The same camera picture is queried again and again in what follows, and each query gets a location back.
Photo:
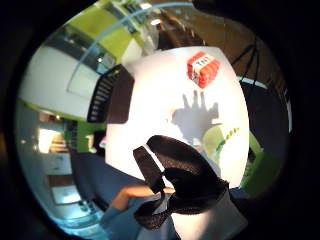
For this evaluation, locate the black office chair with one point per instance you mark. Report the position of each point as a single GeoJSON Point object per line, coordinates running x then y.
{"type": "Point", "coordinates": [111, 95]}

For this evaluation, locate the red block toy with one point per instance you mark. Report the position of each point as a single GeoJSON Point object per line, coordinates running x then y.
{"type": "Point", "coordinates": [203, 69]}

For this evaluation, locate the black tripod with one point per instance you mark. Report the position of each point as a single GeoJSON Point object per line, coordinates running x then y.
{"type": "Point", "coordinates": [250, 63]}

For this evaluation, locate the green seat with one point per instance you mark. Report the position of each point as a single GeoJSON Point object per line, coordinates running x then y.
{"type": "Point", "coordinates": [261, 171]}

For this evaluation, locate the light green toy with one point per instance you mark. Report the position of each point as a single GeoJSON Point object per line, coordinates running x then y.
{"type": "Point", "coordinates": [216, 141]}

